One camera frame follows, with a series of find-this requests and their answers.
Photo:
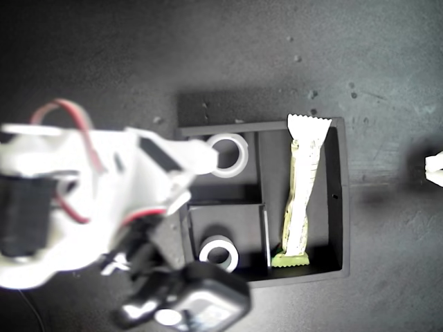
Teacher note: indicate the printed corn snack bar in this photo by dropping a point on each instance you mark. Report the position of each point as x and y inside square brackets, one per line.
[304, 193]

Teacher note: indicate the white tape roll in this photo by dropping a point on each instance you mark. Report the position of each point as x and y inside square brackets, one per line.
[202, 254]
[243, 155]

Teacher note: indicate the black compartment tray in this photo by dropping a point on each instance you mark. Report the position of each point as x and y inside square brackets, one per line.
[225, 221]

